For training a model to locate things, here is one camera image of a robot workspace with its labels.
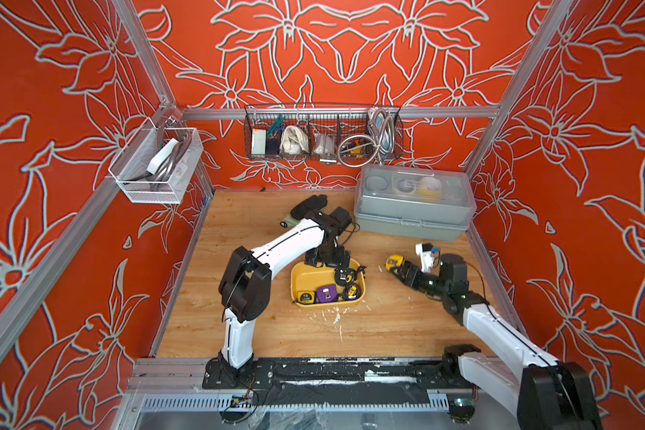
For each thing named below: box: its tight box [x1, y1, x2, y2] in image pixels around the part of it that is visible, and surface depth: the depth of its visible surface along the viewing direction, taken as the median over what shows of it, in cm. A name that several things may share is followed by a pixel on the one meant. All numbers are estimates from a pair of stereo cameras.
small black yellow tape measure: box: [342, 283, 362, 301], surface depth 87 cm
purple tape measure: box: [316, 283, 338, 303], surface depth 87 cm
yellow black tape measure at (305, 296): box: [297, 290, 316, 305], surface depth 87 cm
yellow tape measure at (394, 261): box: [385, 254, 405, 270], surface depth 85 cm
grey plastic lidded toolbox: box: [353, 164, 477, 242], surface depth 97 cm
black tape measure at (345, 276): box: [334, 265, 368, 287], surface depth 91 cm
